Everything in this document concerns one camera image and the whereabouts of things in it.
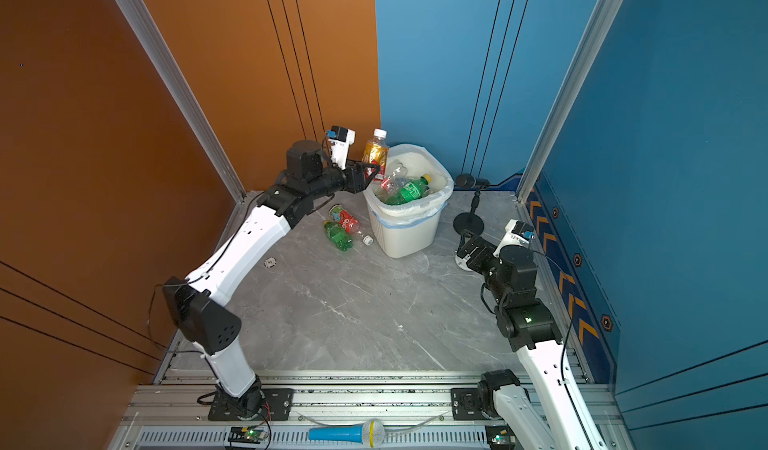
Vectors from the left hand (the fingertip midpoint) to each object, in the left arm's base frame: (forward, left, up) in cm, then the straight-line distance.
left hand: (374, 163), depth 73 cm
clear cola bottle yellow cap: (+9, -4, -16) cm, 18 cm away
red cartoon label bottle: (+8, +10, -34) cm, 36 cm away
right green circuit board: (-52, -31, -41) cm, 73 cm away
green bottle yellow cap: (+2, -10, -12) cm, 15 cm away
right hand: (-15, -24, -10) cm, 30 cm away
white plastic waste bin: (-5, -10, -20) cm, 23 cm away
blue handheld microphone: (-52, -1, -34) cm, 62 cm away
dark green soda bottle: (+5, +15, -37) cm, 40 cm away
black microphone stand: (+11, -33, -36) cm, 51 cm away
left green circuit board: (-52, +30, -40) cm, 72 cm away
